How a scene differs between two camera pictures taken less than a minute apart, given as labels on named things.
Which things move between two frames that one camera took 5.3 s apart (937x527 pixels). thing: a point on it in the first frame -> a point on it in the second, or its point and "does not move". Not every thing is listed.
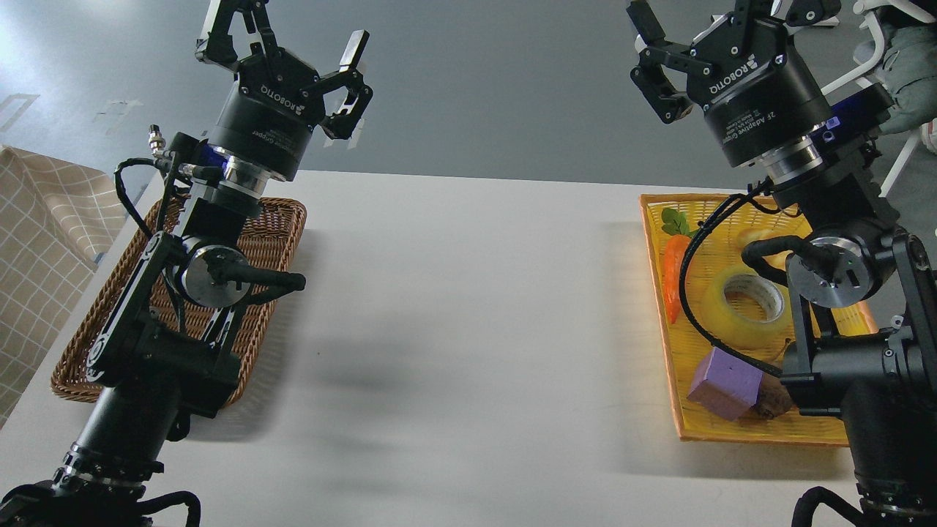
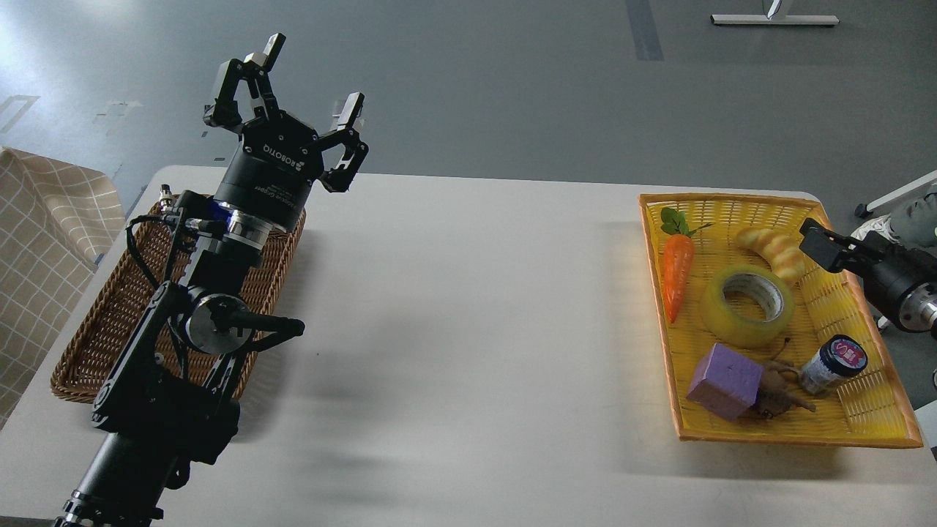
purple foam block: (725, 385) does not move
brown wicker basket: (273, 230) does not move
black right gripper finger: (662, 72) -> (834, 252)
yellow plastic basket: (725, 326) does not move
